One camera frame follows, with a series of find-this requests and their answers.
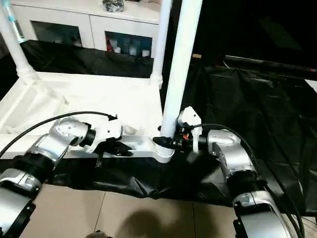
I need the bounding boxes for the white plastic table top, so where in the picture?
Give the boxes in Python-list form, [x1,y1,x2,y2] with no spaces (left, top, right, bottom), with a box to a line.
[0,71,176,165]

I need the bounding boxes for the black glossy mat cloth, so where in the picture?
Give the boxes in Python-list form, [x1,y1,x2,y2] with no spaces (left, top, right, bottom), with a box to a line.
[0,38,317,216]

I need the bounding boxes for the grey rounded object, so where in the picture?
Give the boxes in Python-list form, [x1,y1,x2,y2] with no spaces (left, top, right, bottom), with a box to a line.
[85,230,109,238]

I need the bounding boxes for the white glass door cabinet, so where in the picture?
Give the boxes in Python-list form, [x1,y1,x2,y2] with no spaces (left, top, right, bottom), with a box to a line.
[11,0,160,58]

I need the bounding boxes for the white flat board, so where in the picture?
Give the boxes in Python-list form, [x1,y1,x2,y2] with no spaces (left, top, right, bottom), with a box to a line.
[304,79,317,94]

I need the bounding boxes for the dark patterned bundle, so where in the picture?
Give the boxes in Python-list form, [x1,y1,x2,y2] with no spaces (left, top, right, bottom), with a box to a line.
[102,0,126,12]

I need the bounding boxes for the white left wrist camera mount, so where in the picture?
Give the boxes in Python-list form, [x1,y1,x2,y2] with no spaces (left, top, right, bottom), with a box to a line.
[84,114,123,154]

